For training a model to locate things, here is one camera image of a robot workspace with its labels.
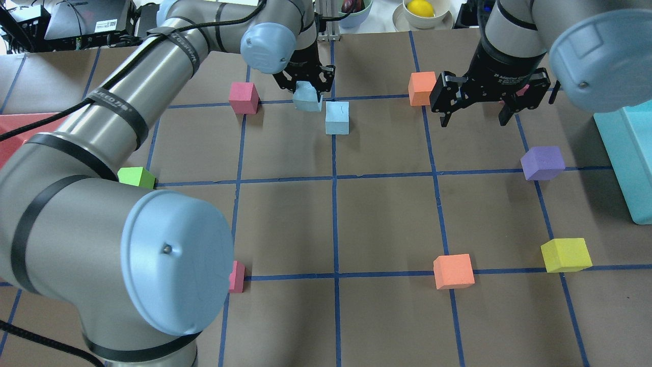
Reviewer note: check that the cyan tray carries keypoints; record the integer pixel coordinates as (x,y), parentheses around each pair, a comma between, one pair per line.
(626,134)

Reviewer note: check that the light blue block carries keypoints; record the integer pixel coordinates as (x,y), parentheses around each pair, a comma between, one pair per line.
(306,98)
(336,120)

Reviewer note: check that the left far pink block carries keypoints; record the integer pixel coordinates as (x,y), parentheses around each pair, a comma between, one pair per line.
(244,98)

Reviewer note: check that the near orange block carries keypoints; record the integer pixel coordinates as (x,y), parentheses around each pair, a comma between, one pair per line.
(453,272)

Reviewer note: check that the black red computer case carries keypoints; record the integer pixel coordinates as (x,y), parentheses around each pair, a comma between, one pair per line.
(67,25)

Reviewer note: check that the right purple block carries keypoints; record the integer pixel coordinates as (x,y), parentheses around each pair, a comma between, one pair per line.
(542,163)

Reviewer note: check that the green block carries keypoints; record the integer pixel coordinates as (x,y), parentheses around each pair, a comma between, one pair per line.
(136,176)

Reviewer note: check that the aluminium frame post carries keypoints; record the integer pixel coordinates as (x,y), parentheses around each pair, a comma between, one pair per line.
(328,30)

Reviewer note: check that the pink block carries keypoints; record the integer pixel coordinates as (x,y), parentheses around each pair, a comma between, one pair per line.
(244,98)
(522,91)
(237,277)

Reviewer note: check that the left near pink block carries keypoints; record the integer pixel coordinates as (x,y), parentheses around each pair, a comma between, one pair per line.
(237,277)

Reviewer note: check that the orange block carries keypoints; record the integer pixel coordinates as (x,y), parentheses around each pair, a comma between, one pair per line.
(453,272)
(420,87)

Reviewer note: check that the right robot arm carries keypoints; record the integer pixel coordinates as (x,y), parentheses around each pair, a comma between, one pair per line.
(599,52)

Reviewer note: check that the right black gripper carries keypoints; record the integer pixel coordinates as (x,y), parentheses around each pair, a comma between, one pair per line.
(501,66)

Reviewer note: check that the blue bowl with fruit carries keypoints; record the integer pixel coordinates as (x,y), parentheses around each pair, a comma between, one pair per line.
(353,13)

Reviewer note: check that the yellow block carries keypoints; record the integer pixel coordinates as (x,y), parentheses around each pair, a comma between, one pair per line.
(566,255)

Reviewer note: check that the beige bowl with lemon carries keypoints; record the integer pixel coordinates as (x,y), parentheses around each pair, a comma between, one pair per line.
(422,15)

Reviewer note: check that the far orange block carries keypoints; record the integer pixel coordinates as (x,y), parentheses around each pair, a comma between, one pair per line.
(420,87)

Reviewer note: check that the right far pink block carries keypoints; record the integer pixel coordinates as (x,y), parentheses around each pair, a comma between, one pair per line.
(522,91)

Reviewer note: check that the pink tray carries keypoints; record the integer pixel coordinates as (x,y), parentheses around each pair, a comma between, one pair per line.
(10,122)

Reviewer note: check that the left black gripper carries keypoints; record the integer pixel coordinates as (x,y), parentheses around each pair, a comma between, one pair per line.
(306,57)

